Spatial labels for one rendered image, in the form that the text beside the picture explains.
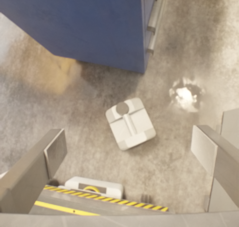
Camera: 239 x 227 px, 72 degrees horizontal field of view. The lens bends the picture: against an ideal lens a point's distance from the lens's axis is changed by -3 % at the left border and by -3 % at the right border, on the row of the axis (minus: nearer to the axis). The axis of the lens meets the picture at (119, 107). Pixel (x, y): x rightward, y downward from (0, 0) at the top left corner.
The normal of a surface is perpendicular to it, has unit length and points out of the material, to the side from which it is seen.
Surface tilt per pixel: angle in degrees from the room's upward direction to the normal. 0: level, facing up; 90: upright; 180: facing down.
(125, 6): 90
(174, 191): 0
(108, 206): 0
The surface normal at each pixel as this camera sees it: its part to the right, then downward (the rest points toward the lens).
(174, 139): -0.16, -0.13
